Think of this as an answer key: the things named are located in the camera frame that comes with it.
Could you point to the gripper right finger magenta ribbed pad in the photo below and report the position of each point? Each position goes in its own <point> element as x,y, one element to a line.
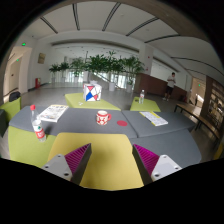
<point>151,166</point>

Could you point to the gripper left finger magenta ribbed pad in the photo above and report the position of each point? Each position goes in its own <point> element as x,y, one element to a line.
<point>71,166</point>

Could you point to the clear water bottle red cap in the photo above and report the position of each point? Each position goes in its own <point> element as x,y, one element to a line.
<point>37,124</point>

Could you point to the yellow green square table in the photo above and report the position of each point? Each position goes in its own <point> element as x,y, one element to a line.
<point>111,165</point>

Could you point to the yellow booklet on right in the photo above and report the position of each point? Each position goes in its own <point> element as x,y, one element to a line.
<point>154,118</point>

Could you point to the red round coaster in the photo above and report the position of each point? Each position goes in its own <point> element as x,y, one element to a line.
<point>122,123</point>

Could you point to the open magazine on left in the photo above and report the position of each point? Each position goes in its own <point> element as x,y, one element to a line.
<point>53,113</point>

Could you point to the red white patterned mug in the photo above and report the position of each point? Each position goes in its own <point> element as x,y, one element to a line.
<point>102,117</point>

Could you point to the far green table right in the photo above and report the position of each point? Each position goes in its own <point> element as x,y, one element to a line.
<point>147,105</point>

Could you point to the far green table left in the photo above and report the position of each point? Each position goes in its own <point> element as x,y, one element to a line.
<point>76,100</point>

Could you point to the long wooden bench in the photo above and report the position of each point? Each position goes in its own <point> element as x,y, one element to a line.
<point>191,110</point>

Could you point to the small clear bottle far table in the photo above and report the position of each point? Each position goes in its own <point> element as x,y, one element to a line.
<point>141,98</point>

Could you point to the white red blue geometric box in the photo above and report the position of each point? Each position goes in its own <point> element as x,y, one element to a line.
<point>92,92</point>

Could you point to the wooden bookshelf at right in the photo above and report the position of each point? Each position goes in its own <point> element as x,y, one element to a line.
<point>213,105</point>

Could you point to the green chair at left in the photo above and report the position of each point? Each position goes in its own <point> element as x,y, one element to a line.
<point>13,106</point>

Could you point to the person in white shirt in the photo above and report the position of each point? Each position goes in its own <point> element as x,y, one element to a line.
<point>171,81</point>

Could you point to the red fire extinguisher box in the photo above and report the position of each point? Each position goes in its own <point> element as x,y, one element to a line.
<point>37,82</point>

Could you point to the large green potted plants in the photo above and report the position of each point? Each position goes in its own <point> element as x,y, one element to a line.
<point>98,64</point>

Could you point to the framed wall picture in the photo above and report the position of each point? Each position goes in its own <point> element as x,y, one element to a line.
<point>41,58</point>

